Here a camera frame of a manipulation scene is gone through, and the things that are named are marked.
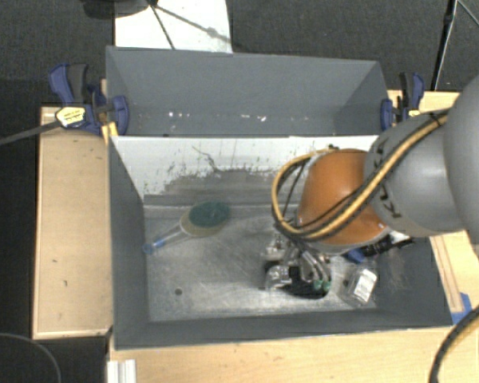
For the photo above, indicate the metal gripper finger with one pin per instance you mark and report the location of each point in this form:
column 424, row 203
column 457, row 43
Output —
column 275, row 250
column 276, row 277

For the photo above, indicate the pale wood board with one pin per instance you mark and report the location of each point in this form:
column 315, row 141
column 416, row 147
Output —
column 72, row 230

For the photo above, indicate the black cylinder on white bracket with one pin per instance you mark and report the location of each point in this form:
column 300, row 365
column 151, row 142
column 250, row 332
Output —
column 383, row 247

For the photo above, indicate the grey metal bin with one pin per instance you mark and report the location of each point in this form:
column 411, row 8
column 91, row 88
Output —
column 223, row 277

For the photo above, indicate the small blue object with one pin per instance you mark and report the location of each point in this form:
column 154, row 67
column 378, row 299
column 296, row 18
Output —
column 354, row 256

